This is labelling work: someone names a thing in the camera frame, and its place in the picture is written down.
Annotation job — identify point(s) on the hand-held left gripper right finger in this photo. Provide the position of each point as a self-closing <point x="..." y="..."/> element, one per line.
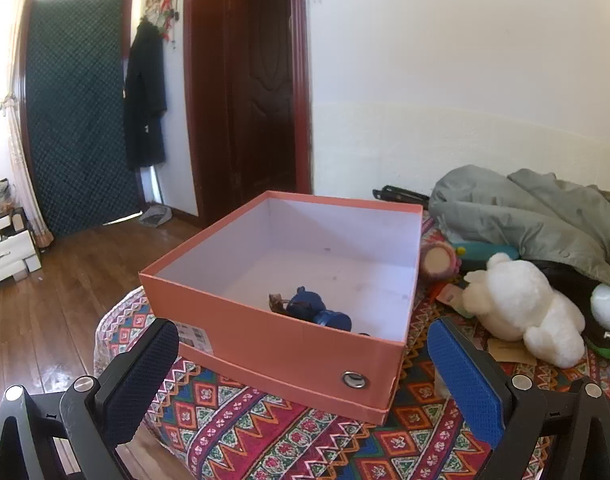
<point x="465" y="380"/>

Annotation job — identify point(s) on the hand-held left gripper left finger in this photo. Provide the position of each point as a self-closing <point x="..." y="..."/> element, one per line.
<point x="140" y="380"/>

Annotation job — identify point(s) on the pink cardboard box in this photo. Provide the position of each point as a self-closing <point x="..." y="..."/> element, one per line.
<point x="265" y="355"/>

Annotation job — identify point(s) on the beige cardboard card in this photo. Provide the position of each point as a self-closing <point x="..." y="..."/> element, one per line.
<point x="505" y="350"/>

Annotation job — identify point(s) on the pastel spout pouch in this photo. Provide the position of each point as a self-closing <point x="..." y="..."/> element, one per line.
<point x="452" y="295"/>

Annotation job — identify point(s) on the orange carrot pen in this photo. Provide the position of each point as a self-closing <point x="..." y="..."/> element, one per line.
<point x="435" y="291"/>

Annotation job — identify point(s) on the white plush bear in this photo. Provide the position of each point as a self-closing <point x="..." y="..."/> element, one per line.
<point x="520" y="300"/>

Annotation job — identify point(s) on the fluffy purple round toy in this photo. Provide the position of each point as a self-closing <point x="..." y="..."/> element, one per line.
<point x="437" y="260"/>

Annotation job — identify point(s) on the teal glasses case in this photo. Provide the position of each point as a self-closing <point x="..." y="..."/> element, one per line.
<point x="485" y="250"/>

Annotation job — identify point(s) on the colourful patterned cloth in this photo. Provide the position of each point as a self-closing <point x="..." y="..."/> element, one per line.
<point x="265" y="435"/>

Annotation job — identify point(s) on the small brown toy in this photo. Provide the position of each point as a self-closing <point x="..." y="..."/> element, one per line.
<point x="276" y="303"/>

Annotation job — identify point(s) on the grey item on floor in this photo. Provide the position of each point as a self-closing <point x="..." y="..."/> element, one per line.
<point x="155" y="216"/>

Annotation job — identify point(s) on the blue toy figure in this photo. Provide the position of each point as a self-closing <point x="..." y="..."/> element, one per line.
<point x="307" y="305"/>

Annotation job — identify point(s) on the grey padded jacket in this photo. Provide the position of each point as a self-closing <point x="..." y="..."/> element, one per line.
<point x="510" y="210"/>

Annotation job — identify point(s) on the white shelf unit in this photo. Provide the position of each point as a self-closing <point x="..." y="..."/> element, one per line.
<point x="5" y="250"/>

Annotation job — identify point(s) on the light window curtain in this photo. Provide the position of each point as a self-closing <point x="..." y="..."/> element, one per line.
<point x="20" y="160"/>

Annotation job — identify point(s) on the green quilted door curtain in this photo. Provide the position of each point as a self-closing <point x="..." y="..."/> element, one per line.
<point x="75" y="110"/>

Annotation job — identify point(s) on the black hanging coat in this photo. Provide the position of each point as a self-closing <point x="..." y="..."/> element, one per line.
<point x="145" y="100"/>

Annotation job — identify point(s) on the dark red wooden door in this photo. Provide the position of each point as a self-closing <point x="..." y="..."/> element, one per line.
<point x="255" y="85"/>

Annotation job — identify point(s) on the colourful wall hook ornaments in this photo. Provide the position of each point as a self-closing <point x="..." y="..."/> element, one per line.
<point x="165" y="5"/>

